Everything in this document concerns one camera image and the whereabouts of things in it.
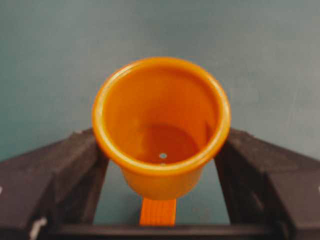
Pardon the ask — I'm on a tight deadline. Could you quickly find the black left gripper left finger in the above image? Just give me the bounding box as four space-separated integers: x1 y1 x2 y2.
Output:
0 129 108 240

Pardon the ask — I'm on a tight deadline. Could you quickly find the orange plastic cup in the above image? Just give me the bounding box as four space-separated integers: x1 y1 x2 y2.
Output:
92 57 231 227

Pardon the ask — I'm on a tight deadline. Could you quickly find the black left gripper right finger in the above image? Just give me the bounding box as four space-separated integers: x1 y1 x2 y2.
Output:
214 128 320 240

